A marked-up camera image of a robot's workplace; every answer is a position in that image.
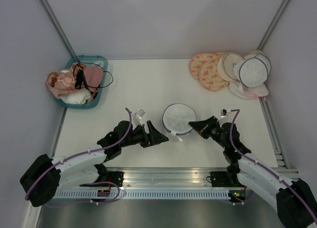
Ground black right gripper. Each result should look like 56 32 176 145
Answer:
188 116 227 149

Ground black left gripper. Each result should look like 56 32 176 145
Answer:
120 120 168 147

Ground white mesh laundry bag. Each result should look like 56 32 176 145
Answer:
161 103 197 142

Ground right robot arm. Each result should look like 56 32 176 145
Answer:
188 116 317 228

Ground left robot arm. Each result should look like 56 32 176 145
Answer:
20 121 169 207

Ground floral peach laundry bag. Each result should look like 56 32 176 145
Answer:
198 60 229 91

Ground white pink-trimmed laundry bag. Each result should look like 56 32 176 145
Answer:
229 81 269 99

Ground beige round laundry bag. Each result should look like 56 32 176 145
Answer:
217 52 244 82

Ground white clothing in basket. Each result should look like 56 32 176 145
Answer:
60 89 91 104

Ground teal plastic basket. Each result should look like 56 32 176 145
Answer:
55 55 108 109

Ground peach satin garment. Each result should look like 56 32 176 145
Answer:
45 62 86 98

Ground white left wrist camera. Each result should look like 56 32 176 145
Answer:
132 109 145 126

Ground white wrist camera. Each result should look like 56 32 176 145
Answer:
132 109 145 126
220 109 234 119

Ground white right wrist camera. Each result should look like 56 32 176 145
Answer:
220 109 234 119

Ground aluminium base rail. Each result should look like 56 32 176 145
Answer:
34 167 302 189

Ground pink bra black straps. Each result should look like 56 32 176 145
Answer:
71 61 114 92

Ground white slotted cable duct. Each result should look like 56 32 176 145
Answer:
53 189 230 200

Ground right aluminium frame post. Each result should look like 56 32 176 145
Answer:
257 0 292 50

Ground aluminium frame post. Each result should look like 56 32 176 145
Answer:
39 0 76 57
257 0 292 50

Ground left aluminium frame post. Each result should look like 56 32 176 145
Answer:
39 0 76 57

